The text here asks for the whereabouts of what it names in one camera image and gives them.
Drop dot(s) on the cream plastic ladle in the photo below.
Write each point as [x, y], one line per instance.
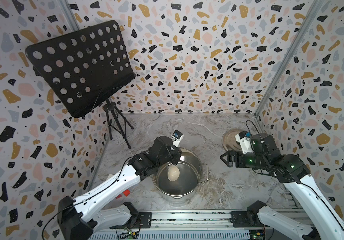
[173, 173]

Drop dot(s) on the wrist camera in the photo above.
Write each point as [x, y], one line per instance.
[177, 137]
[243, 139]

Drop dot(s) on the right green circuit board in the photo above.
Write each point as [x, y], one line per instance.
[257, 235]

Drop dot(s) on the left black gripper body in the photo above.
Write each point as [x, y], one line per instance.
[174, 158]

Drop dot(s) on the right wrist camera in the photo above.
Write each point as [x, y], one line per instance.
[243, 139]

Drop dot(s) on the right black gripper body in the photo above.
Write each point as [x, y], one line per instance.
[248, 160]

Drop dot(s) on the red block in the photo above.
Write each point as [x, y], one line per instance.
[126, 192]

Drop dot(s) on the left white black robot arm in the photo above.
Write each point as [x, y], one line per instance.
[78, 218]

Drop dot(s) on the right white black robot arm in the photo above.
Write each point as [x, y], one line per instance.
[260, 153]

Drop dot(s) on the green circuit board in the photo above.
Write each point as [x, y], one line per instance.
[257, 235]
[128, 234]

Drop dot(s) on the aluminium mounting rail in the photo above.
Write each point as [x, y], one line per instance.
[196, 223]

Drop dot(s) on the black perforated music stand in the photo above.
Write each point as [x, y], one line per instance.
[85, 68]

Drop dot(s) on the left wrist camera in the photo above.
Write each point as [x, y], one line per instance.
[177, 137]

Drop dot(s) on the left green circuit board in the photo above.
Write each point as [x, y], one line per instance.
[128, 234]

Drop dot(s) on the stainless steel pot lid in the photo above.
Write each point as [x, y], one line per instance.
[229, 141]

